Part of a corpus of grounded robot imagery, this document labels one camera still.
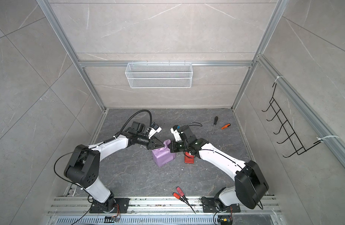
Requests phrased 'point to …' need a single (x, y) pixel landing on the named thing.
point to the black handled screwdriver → (215, 122)
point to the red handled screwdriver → (179, 197)
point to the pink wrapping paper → (163, 155)
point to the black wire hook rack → (287, 128)
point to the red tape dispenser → (189, 159)
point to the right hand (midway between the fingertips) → (168, 145)
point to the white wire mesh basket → (156, 75)
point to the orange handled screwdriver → (226, 126)
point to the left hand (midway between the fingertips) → (163, 143)
